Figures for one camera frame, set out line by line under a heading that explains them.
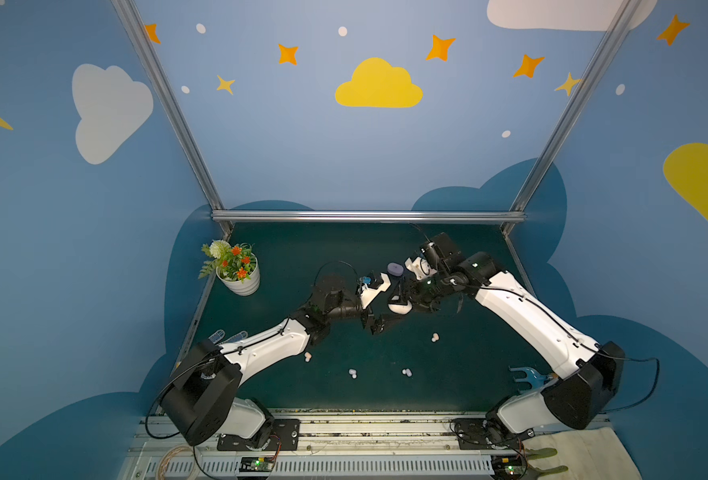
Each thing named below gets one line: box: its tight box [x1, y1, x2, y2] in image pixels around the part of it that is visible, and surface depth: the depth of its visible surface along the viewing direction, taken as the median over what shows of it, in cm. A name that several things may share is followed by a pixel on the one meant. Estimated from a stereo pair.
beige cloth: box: [523, 427, 643, 480], surface depth 73 cm
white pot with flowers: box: [198, 240, 261, 297], surface depth 95 cm
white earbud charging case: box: [388, 294, 413, 315], surface depth 74 cm
